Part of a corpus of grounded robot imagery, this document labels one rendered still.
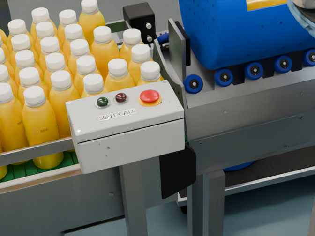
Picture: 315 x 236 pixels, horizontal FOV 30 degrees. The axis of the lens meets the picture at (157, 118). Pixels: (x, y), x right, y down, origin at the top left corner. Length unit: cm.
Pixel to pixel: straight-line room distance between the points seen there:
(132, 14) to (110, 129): 56
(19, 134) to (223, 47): 46
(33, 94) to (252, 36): 48
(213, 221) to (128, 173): 61
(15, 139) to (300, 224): 137
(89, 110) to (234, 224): 132
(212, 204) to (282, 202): 76
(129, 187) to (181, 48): 35
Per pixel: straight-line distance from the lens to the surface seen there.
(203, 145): 145
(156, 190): 134
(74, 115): 107
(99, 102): 107
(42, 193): 126
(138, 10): 156
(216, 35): 127
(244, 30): 127
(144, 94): 108
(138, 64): 125
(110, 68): 121
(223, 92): 138
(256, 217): 233
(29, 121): 118
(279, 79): 143
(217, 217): 172
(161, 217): 232
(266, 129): 150
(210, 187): 161
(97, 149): 106
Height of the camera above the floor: 177
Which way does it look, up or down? 40 degrees down
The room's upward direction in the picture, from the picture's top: 3 degrees counter-clockwise
